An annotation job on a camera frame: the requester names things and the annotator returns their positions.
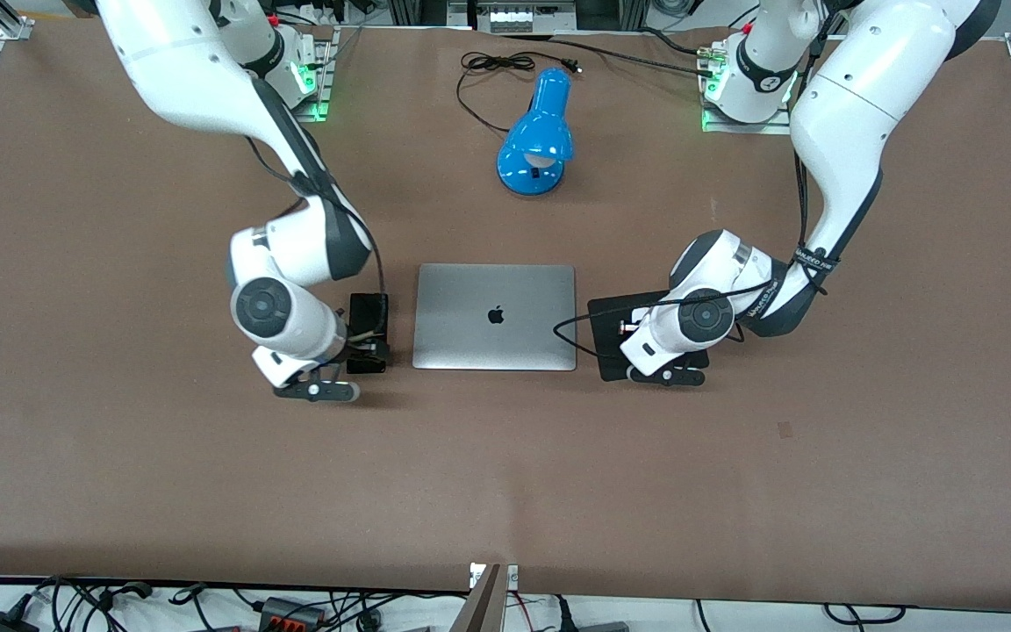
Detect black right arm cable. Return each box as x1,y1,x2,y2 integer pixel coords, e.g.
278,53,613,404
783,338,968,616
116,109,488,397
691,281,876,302
246,136,388,339

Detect black power strip red switches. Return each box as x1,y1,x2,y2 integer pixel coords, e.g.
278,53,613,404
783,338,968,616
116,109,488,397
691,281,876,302
258,596,329,630

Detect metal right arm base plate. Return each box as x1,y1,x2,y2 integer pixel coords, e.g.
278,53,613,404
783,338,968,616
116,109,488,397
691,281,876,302
289,25,341,124

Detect aluminium profile post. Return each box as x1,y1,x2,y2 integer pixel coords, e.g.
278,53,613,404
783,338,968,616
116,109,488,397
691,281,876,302
462,562,520,632

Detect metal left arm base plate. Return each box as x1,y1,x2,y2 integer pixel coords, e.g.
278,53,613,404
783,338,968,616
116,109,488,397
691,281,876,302
699,42,796,135

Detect blue desk lamp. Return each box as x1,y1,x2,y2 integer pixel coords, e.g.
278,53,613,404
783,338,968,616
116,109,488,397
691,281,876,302
496,68,575,197

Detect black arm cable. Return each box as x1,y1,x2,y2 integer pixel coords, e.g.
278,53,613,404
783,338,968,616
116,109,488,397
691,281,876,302
246,136,388,339
552,33,831,361

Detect black lamp power cable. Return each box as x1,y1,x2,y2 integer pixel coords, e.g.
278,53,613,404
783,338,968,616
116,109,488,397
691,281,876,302
456,51,584,134

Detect silver laptop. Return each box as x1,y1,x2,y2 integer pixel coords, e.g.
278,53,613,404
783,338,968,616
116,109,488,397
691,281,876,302
412,263,577,372

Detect long black table cable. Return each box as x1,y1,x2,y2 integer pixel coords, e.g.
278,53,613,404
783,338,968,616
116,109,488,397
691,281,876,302
505,32,710,76

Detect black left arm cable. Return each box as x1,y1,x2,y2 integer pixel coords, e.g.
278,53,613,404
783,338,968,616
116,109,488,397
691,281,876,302
552,33,831,361

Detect grey power strip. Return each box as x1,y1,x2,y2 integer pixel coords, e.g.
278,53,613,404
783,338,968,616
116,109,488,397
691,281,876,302
474,0,578,34

